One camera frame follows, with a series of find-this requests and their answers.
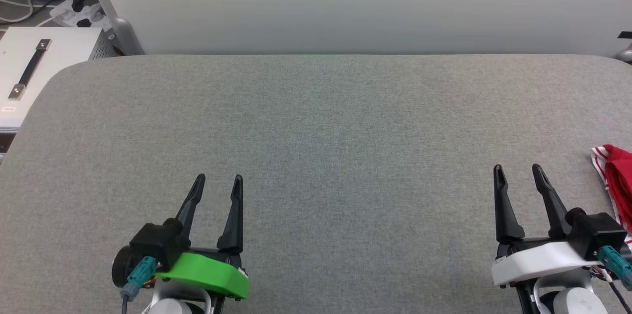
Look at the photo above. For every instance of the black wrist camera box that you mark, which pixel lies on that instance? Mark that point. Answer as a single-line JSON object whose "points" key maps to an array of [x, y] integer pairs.
{"points": [[158, 242], [595, 232]]}

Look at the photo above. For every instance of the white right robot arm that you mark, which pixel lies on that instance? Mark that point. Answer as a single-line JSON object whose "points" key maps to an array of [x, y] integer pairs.
{"points": [[572, 301]]}

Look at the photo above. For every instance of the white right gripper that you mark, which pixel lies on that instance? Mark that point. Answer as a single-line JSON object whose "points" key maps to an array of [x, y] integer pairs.
{"points": [[538, 259]]}

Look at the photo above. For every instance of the white power strip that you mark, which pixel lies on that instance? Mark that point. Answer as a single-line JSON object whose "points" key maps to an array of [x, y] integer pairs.
{"points": [[69, 15]]}

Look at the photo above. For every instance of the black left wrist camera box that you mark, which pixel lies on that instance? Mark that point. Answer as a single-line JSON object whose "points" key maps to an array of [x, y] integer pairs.
{"points": [[158, 242]]}

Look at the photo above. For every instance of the black tape strip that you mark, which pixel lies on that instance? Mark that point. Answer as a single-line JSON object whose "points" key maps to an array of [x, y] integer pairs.
{"points": [[625, 35]]}

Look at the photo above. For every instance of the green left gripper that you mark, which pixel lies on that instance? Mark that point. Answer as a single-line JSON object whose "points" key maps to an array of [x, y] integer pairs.
{"points": [[212, 272]]}

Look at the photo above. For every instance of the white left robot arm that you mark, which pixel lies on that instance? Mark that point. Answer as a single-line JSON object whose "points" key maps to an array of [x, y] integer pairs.
{"points": [[173, 306]]}

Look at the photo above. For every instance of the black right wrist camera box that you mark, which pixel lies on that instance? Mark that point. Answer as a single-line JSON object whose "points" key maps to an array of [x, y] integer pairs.
{"points": [[595, 232]]}

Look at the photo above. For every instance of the black power plug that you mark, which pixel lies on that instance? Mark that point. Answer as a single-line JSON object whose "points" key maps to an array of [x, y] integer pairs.
{"points": [[79, 5]]}

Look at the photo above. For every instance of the white metal cabinet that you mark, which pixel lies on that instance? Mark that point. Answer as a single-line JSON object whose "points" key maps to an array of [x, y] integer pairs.
{"points": [[64, 47]]}

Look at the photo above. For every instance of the red and white basketball jersey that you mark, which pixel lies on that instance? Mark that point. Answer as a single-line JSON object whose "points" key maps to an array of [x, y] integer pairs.
{"points": [[622, 176]]}

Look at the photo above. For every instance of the grey metal partition post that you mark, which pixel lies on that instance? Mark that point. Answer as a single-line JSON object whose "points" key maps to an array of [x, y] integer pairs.
{"points": [[113, 13]]}

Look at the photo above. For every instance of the grey partition post with foot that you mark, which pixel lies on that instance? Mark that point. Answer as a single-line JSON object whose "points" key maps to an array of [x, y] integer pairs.
{"points": [[626, 53]]}

